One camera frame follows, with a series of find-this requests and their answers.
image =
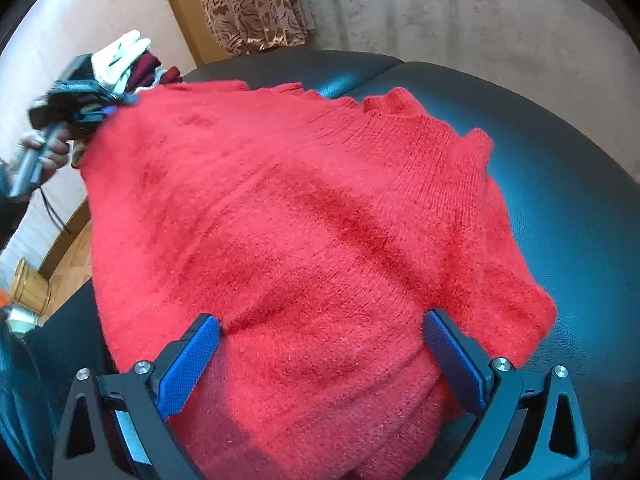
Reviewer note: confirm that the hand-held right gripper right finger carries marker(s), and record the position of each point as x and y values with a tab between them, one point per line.
452	360

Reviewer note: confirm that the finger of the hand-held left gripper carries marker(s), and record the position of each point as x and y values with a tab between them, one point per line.
122	99
97	116

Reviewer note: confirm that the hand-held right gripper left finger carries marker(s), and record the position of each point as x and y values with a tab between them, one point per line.
190	365

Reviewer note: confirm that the red knit sweater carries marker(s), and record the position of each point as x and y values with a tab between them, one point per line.
300	210

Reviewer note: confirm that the person's left hand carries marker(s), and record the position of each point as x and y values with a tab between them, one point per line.
56	155

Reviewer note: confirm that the maroon folded garment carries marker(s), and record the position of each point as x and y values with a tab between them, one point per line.
145	71

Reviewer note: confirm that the grey folded garment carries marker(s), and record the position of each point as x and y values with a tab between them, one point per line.
158	77

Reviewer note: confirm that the brown patterned curtain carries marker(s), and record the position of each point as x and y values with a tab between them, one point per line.
240	5

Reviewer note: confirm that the wicker basket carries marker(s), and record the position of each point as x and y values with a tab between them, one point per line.
32	287

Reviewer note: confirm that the black leather sofa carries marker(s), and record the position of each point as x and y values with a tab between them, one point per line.
550	185

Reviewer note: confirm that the grey rug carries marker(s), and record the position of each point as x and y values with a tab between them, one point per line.
450	10

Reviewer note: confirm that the wooden door frame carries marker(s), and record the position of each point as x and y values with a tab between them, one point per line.
177	15

